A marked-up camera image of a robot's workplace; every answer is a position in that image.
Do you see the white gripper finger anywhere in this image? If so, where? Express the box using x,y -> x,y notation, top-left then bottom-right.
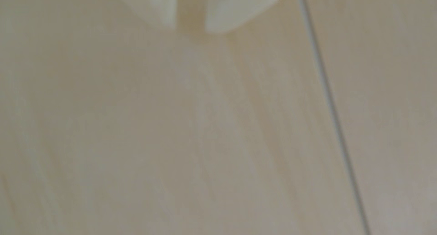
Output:
205,0 -> 285,34
113,0 -> 178,28

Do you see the light plywood sheet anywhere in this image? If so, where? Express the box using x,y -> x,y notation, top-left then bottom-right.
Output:
0,0 -> 370,235
300,0 -> 437,235

